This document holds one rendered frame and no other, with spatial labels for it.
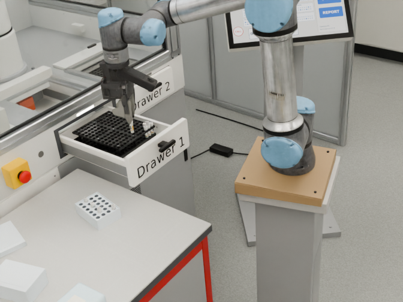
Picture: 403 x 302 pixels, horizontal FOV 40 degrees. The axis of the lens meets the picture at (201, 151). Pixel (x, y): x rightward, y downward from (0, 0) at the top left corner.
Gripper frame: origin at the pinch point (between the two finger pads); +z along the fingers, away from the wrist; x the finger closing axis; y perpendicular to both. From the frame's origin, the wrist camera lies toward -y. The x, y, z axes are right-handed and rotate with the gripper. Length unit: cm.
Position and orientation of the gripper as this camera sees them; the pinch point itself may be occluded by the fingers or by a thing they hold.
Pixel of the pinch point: (132, 118)
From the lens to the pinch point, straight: 177.1
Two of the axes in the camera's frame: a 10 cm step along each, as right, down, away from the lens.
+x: -1.6, 5.4, -8.3
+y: -9.8, -0.4, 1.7
